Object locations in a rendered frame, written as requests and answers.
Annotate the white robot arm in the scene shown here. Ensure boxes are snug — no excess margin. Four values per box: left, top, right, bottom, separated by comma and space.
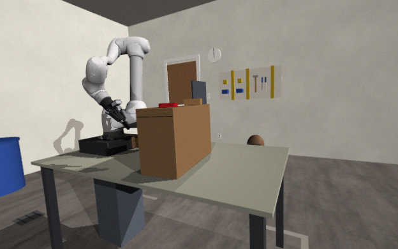
82, 36, 150, 140

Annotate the red rectangular tin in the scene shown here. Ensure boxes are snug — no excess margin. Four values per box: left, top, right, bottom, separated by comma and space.
159, 103, 178, 108

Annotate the brown wooden tool chest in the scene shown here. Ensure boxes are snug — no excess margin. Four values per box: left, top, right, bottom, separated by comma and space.
131, 104, 211, 179

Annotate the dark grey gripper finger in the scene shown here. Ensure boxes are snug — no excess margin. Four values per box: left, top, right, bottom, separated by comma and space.
105, 107, 130, 130
114, 107, 129, 124

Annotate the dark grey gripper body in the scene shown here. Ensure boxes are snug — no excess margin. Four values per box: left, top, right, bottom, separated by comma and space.
100, 98, 114, 113

